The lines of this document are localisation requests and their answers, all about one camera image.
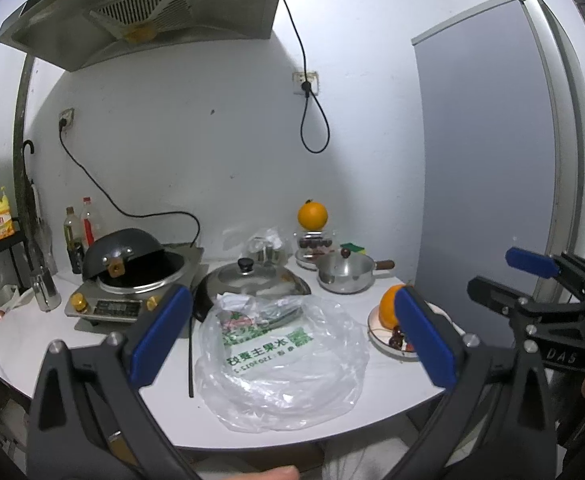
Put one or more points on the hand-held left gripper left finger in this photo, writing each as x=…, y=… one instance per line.
x=160, y=335

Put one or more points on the clear bag of steel shakers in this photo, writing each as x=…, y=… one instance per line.
x=265, y=240

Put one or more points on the green sponge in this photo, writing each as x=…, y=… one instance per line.
x=355, y=247

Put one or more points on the small orange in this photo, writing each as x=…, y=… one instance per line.
x=312, y=216

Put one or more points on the group of dark cherries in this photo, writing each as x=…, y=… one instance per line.
x=315, y=244

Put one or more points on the black metal rack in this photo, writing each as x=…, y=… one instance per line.
x=21, y=260

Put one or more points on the white plate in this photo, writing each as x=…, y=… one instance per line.
x=380, y=327

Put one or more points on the oil bottle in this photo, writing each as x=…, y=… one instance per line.
x=74, y=240

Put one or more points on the large steel wok lid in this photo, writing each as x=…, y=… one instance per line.
x=262, y=280

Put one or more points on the large orange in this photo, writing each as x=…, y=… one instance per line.
x=390, y=307

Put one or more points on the clear plastic fruit container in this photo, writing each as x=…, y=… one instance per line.
x=302, y=236

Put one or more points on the yellow detergent bottle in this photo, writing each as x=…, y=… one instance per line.
x=0, y=222

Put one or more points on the clear green-printed plastic bag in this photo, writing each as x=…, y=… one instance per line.
x=282, y=375

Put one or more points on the dark grey pan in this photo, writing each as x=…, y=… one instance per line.
x=200, y=305

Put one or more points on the red cap bottle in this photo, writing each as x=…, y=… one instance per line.
x=90, y=227

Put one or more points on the white wall socket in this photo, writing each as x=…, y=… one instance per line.
x=67, y=112
x=297, y=77

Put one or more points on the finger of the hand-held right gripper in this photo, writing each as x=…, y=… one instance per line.
x=527, y=260
x=492, y=291

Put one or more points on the steel induction cooker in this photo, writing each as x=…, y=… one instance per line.
x=117, y=307

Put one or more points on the person's left hand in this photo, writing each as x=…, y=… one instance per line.
x=267, y=474

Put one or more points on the grey-green pipe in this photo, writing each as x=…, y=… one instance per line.
x=19, y=135

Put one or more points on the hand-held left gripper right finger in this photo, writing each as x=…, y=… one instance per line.
x=427, y=340

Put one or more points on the dark red cherry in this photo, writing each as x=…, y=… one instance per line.
x=398, y=332
x=395, y=343

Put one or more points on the steel range hood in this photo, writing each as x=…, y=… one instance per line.
x=172, y=10

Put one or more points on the black flat stick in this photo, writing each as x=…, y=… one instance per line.
x=191, y=360

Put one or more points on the black umbrella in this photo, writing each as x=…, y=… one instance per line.
x=32, y=195

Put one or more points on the grey refrigerator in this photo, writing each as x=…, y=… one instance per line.
x=482, y=135

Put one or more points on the steel mug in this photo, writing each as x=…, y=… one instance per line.
x=45, y=292

